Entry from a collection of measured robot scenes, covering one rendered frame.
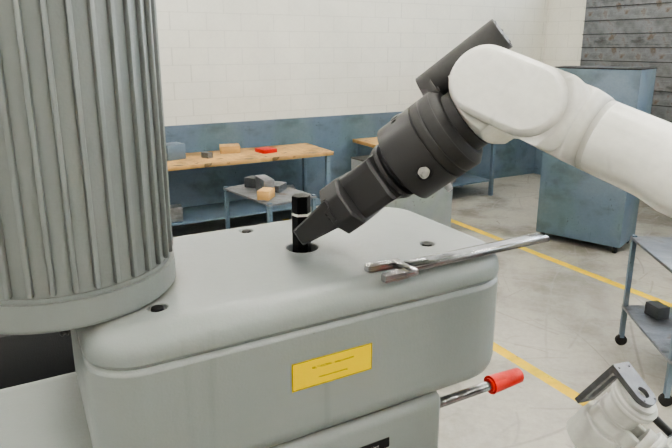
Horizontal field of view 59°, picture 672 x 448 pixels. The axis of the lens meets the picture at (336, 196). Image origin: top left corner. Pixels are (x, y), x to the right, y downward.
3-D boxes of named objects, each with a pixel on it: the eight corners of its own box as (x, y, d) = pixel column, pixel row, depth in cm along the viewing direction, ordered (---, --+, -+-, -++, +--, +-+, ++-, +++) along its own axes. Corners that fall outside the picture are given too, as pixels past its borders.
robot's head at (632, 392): (630, 443, 82) (595, 394, 87) (674, 410, 77) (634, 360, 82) (602, 451, 79) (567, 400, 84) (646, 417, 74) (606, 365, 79)
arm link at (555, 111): (470, 118, 62) (589, 175, 55) (433, 97, 55) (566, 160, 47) (500, 61, 61) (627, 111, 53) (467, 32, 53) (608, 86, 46)
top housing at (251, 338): (392, 296, 94) (395, 199, 90) (513, 373, 72) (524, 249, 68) (73, 372, 72) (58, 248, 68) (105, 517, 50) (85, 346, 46)
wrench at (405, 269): (531, 235, 73) (531, 228, 73) (556, 244, 70) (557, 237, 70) (364, 270, 62) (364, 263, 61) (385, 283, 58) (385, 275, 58)
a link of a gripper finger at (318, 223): (292, 224, 66) (332, 195, 63) (308, 248, 66) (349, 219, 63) (285, 228, 65) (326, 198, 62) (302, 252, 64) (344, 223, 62)
